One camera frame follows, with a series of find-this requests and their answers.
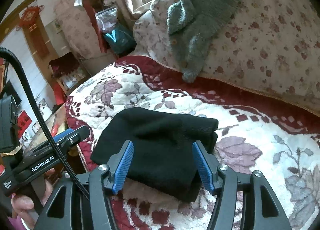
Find grey fuzzy sweater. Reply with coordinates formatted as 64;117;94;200
167;0;241;83

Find teal bag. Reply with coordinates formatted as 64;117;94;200
103;22;137;56

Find red chinese knot decoration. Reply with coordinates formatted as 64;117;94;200
16;5;44;30

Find floral white red bedspread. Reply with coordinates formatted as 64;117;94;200
66;56;319;229

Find black pants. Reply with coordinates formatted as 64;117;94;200
90;107;219;203

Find beige spotted quilt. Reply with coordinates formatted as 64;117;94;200
133;0;319;113

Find clear plastic bag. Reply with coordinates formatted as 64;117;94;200
95;6;118;34

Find black braided cable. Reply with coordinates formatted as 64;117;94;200
0;46;91;200

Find wooden side table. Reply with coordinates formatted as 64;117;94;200
48;52;91;95

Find left hand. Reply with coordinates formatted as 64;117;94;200
11;168;55;229

